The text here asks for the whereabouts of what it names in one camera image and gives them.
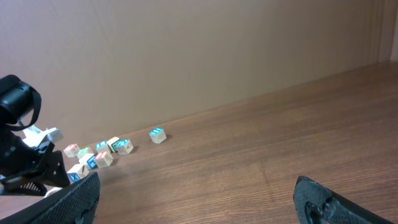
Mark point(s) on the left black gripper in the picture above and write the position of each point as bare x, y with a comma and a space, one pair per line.
20, 109

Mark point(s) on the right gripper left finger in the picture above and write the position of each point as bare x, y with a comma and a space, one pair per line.
76, 203

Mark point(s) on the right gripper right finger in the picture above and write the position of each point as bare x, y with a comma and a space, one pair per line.
316, 204

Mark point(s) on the white block letter A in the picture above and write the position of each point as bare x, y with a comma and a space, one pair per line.
52, 191

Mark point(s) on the white block blue X side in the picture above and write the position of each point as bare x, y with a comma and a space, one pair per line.
77, 172

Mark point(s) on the red Y letter block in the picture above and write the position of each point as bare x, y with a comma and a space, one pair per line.
71, 150

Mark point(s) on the green Z letter block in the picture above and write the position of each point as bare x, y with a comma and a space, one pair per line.
83, 151

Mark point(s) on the red I letter block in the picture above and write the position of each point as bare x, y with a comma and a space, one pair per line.
103, 159

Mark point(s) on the blue L letter block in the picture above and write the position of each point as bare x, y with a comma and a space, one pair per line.
102, 147

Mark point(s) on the white block green side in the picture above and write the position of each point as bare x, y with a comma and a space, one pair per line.
112, 144

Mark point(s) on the blue D letter block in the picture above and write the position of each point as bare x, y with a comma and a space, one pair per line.
124, 146

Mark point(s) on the blue block far right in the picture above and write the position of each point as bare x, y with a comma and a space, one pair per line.
157, 135

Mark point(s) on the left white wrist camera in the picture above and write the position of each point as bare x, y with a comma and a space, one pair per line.
35, 136

